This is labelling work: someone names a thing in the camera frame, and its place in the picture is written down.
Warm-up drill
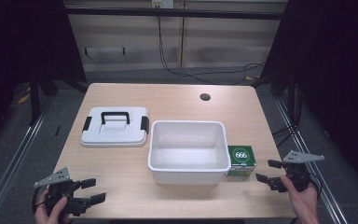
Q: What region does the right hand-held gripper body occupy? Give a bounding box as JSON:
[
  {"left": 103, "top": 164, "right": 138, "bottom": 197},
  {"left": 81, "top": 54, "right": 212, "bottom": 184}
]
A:
[{"left": 267, "top": 149, "right": 325, "bottom": 193}]

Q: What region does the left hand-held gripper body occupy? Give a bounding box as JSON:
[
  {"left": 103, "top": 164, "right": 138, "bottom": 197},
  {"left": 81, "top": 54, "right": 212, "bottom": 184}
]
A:
[{"left": 34, "top": 167, "right": 92, "bottom": 217}]

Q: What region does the small green carton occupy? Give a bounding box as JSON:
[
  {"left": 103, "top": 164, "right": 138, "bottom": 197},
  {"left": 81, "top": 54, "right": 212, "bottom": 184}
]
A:
[{"left": 226, "top": 145, "right": 257, "bottom": 178}]

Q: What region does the white lid with black handle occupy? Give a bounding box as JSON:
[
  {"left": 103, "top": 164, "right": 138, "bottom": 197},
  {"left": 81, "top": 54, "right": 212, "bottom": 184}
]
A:
[{"left": 80, "top": 106, "right": 150, "bottom": 148}]

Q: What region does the white plastic storage box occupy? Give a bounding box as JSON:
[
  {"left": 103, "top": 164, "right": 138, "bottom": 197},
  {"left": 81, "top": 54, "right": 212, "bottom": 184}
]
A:
[{"left": 147, "top": 119, "right": 232, "bottom": 186}]

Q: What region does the person's left hand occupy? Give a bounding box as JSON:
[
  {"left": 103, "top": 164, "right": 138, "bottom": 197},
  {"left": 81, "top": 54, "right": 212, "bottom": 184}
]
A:
[{"left": 34, "top": 189, "right": 71, "bottom": 224}]

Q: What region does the person's right hand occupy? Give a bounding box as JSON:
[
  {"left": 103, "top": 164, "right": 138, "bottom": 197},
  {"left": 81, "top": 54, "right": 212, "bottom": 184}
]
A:
[{"left": 280, "top": 175, "right": 320, "bottom": 224}]

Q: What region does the yellow floor tape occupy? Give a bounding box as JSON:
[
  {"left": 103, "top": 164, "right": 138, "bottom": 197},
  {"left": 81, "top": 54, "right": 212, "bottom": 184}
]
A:
[{"left": 17, "top": 92, "right": 32, "bottom": 105}]

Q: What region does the dark curtain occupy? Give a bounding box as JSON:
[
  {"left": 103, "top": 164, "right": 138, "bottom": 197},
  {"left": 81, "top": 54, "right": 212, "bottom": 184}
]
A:
[
  {"left": 260, "top": 0, "right": 358, "bottom": 194},
  {"left": 0, "top": 0, "right": 88, "bottom": 153}
]

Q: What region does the metal floor rail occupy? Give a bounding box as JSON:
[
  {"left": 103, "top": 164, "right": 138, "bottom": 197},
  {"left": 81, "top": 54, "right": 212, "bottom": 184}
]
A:
[
  {"left": 0, "top": 102, "right": 53, "bottom": 224},
  {"left": 274, "top": 98, "right": 350, "bottom": 224}
]

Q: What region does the left hand-held gripper cable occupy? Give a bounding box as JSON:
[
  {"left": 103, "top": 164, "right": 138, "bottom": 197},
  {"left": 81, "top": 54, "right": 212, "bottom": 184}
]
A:
[{"left": 31, "top": 186, "right": 47, "bottom": 216}]

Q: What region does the bundle of black cables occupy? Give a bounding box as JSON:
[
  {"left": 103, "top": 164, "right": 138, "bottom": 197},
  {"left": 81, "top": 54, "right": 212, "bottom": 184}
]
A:
[{"left": 271, "top": 83, "right": 303, "bottom": 148}]

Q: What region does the long black floor cable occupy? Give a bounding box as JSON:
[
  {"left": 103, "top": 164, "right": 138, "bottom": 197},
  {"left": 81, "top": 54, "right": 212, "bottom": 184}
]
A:
[{"left": 157, "top": 14, "right": 266, "bottom": 86}]

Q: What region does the black horizontal frame bar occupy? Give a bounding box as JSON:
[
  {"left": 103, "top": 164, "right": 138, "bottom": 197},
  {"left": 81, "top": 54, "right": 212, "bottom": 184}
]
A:
[{"left": 64, "top": 7, "right": 289, "bottom": 21}]

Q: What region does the white wall socket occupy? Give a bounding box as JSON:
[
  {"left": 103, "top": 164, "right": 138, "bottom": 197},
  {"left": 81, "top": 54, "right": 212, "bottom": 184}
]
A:
[{"left": 151, "top": 0, "right": 174, "bottom": 9}]

